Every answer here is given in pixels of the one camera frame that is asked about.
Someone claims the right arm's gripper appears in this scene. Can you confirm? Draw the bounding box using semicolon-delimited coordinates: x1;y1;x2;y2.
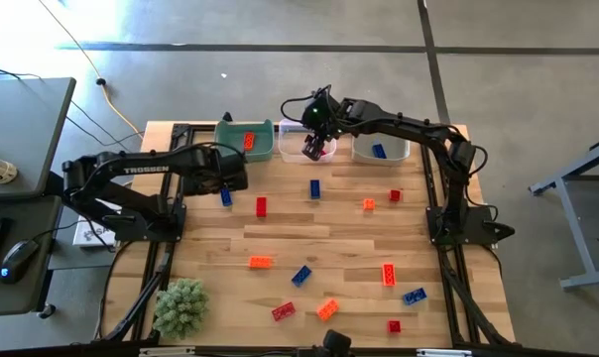
299;87;343;161

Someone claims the clear plastic bin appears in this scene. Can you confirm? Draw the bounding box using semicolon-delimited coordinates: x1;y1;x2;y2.
278;118;338;165

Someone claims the green plastic bin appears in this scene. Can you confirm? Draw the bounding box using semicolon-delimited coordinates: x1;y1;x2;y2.
213;118;276;164

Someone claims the white plastic bin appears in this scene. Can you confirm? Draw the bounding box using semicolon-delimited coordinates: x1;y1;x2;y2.
351;120;411;167

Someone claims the green artificial plant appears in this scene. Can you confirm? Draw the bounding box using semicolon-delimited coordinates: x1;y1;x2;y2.
152;278;209;340

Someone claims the white printed box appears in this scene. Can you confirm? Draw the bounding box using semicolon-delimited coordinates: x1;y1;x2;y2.
71;212;118;249

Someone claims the black rounded object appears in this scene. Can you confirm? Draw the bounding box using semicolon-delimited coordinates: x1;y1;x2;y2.
320;328;354;357

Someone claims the light grey desk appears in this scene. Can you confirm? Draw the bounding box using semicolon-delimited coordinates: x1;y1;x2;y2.
0;76;77;200

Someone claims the dark grey desk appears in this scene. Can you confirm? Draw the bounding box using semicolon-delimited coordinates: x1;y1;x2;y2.
0;194;63;318

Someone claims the black computer mouse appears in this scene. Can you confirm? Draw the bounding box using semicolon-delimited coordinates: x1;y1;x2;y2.
0;239;42;286

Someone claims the black aluminium table frame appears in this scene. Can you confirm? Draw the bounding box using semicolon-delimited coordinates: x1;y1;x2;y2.
93;122;517;349

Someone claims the yellow cable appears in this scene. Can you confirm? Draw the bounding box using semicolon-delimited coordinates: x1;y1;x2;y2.
37;0;146;140

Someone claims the thin black floor cable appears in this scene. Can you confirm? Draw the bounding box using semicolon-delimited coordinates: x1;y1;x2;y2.
0;63;145;149
64;115;141;160

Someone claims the black hanging cable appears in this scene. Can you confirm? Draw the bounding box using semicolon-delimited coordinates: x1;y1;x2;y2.
96;240;132;341

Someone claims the silver metal bracket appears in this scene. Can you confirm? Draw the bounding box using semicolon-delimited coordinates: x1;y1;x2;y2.
416;348;473;357
138;346;196;357

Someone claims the grey-blue metal table frame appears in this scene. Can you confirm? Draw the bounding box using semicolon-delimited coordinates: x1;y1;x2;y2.
528;137;599;293

